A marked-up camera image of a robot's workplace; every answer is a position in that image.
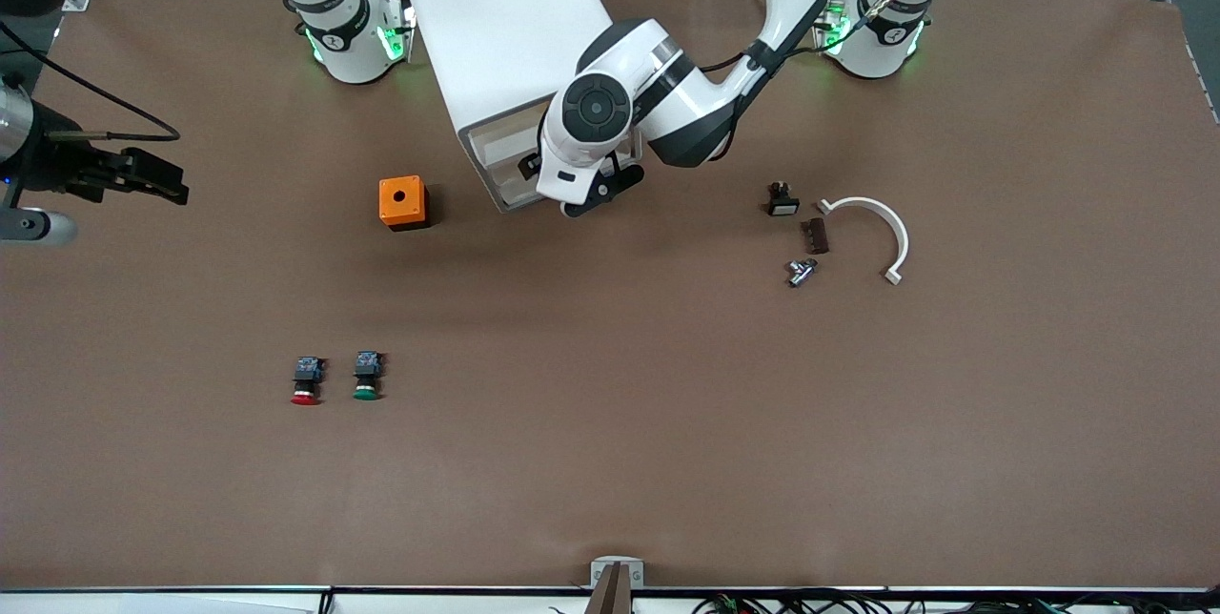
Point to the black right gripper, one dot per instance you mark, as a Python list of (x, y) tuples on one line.
[(59, 168)]

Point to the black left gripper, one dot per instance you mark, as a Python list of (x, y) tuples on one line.
[(524, 168)]

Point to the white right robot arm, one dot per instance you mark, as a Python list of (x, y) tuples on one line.
[(353, 61)]

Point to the red push button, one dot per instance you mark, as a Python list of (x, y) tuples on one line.
[(306, 380)]

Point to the green push button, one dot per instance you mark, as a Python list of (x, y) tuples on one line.
[(367, 376)]

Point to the silver metal fitting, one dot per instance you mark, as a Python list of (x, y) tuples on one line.
[(801, 272)]

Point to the brown terminal block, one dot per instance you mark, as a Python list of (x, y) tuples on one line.
[(815, 235)]

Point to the brown table mat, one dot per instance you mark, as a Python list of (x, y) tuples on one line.
[(610, 452)]

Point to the orange button enclosure box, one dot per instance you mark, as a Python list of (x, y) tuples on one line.
[(400, 214)]

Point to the black switch with white face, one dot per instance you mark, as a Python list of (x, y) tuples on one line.
[(783, 205)]

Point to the white curved plastic bracket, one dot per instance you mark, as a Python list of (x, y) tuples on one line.
[(863, 203)]

